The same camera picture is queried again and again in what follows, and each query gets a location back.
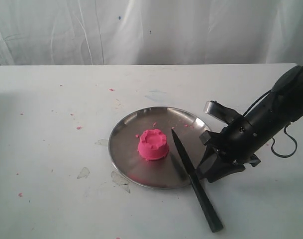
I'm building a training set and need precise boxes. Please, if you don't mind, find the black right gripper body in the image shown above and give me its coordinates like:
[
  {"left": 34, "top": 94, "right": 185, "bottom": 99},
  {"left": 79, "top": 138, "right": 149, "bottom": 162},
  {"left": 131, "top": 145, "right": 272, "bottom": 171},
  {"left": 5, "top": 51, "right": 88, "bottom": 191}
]
[{"left": 200, "top": 117, "right": 278, "bottom": 167}]

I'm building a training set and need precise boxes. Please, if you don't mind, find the black knife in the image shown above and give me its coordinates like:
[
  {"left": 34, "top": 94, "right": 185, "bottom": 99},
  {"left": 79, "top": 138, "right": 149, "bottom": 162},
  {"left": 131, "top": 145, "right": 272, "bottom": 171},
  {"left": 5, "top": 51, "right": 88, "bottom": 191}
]
[{"left": 171, "top": 129, "right": 224, "bottom": 233}]

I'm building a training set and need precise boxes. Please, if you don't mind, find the pink clay lump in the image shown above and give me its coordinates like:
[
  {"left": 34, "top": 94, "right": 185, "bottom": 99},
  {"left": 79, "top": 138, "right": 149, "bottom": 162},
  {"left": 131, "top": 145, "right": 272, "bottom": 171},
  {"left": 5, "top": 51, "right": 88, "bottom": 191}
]
[{"left": 137, "top": 129, "right": 169, "bottom": 161}]

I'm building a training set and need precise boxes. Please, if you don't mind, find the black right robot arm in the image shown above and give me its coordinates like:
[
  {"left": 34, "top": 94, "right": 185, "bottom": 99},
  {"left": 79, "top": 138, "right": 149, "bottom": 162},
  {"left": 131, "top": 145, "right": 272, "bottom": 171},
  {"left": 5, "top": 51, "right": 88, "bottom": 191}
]
[{"left": 196, "top": 65, "right": 303, "bottom": 183}]

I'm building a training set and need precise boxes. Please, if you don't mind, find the round steel plate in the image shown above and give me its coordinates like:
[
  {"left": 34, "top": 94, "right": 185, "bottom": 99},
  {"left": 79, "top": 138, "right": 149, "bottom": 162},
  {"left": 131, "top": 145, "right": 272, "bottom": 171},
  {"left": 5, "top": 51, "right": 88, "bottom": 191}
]
[{"left": 108, "top": 107, "right": 209, "bottom": 189}]

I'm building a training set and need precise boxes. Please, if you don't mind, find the white backdrop sheet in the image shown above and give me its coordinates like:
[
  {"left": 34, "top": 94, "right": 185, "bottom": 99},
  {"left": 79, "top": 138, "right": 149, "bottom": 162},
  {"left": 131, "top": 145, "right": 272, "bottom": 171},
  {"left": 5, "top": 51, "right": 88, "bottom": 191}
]
[{"left": 0, "top": 0, "right": 303, "bottom": 65}]

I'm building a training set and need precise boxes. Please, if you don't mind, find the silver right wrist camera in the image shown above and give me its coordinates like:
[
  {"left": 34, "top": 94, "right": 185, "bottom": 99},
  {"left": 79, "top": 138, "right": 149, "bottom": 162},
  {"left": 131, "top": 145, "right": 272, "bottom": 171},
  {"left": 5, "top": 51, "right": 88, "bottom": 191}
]
[{"left": 204, "top": 101, "right": 241, "bottom": 125}]

